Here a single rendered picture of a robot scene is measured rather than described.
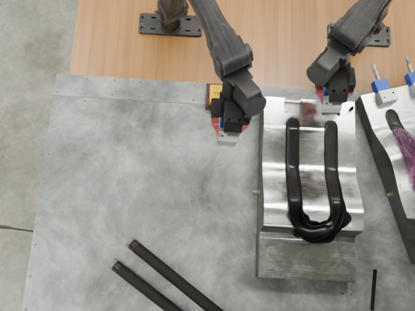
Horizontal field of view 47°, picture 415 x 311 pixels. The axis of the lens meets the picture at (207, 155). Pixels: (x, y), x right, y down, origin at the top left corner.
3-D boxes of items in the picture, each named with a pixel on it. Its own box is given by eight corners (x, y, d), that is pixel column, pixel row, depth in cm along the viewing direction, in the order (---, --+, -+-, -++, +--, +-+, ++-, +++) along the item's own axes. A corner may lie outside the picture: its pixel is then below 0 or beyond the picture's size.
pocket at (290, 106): (281, 102, 138) (283, 97, 135) (299, 103, 138) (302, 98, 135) (281, 116, 137) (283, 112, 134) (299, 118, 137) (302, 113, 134)
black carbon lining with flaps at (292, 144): (283, 120, 135) (289, 108, 126) (339, 123, 136) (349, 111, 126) (281, 242, 126) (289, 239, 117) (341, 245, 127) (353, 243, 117)
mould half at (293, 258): (259, 107, 143) (266, 89, 130) (344, 112, 144) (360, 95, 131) (255, 276, 130) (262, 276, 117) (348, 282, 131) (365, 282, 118)
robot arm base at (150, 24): (202, 24, 141) (203, 3, 143) (135, 20, 141) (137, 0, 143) (201, 37, 149) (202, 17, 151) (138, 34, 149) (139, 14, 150)
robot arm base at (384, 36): (400, 34, 143) (399, 14, 144) (335, 31, 142) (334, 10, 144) (389, 47, 150) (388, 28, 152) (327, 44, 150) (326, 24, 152)
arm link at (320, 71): (328, 94, 114) (349, 65, 103) (299, 73, 115) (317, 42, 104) (351, 65, 118) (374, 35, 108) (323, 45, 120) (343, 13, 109)
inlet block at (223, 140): (218, 100, 132) (220, 93, 127) (236, 101, 132) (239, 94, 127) (217, 145, 129) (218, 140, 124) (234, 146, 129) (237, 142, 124)
